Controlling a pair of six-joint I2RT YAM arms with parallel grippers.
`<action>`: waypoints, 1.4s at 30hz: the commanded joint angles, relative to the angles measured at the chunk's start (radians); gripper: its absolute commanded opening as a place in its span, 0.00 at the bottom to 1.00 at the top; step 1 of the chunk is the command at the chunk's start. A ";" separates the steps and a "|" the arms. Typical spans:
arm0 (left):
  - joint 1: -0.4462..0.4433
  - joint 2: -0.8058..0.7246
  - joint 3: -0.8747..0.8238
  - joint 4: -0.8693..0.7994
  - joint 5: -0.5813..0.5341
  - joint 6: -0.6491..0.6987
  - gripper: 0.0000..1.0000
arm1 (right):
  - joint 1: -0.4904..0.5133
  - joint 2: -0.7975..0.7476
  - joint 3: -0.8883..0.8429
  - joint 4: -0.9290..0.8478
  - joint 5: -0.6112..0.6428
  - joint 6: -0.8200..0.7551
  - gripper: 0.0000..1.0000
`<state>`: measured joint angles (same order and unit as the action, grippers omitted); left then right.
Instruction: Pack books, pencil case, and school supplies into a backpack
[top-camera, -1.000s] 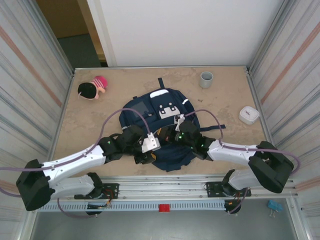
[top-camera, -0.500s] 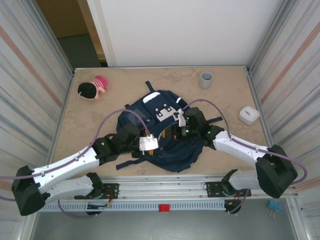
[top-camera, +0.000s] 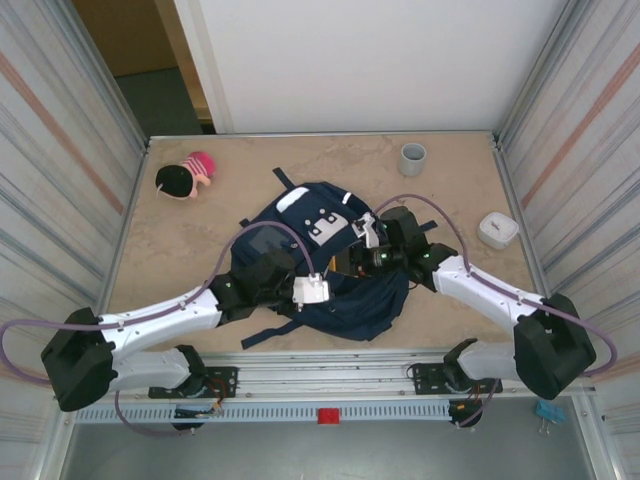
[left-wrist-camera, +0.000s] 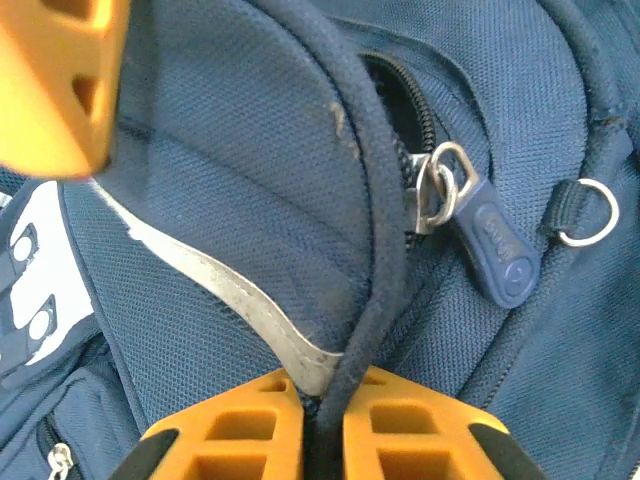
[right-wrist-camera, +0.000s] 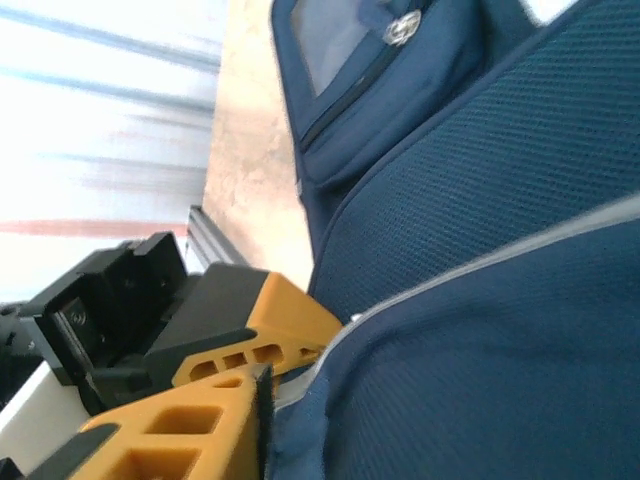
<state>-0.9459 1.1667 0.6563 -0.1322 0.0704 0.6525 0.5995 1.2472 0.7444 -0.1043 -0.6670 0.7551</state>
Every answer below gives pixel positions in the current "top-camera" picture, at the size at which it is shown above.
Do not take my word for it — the navy blue backpack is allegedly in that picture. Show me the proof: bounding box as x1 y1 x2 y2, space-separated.
238 167 440 351

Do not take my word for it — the grey cup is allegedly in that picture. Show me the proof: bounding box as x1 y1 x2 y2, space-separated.
397 142 428 178

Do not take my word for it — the small white square box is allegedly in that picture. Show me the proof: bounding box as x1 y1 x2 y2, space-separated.
476 211 520 250

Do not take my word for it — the plush doll with pink hat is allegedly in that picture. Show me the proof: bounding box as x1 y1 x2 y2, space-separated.
154 151 217 202

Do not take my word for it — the blue binder clip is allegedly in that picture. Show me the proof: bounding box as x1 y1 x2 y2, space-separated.
535 399 567 437

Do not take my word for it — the brown wooden door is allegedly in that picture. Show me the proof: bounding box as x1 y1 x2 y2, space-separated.
71 0 211 124

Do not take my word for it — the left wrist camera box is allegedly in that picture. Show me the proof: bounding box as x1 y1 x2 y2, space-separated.
292 272 332 306

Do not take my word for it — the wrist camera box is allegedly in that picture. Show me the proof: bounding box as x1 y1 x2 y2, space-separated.
292 272 332 306
352 212 381 249

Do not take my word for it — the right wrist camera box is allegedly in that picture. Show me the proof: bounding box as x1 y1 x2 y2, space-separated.
352 212 381 249

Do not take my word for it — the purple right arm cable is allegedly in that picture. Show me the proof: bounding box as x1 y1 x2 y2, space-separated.
372 193 619 430

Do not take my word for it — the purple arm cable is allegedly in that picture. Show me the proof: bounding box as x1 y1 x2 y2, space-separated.
372 193 619 430
0 223 321 437

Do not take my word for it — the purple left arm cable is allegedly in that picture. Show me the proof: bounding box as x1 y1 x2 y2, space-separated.
0 223 321 437

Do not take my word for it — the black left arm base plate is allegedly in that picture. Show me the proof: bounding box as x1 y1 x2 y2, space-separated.
148 366 240 400

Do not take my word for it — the aluminium frame rail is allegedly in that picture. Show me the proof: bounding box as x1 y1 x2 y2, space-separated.
53 349 599 407

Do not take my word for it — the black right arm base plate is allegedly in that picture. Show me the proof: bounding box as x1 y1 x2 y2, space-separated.
410 362 504 396

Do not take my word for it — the perforated cable duct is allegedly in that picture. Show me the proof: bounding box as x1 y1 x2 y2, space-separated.
73 402 454 424

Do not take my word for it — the white door frame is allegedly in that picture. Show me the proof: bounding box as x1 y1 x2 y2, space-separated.
172 0 236 135

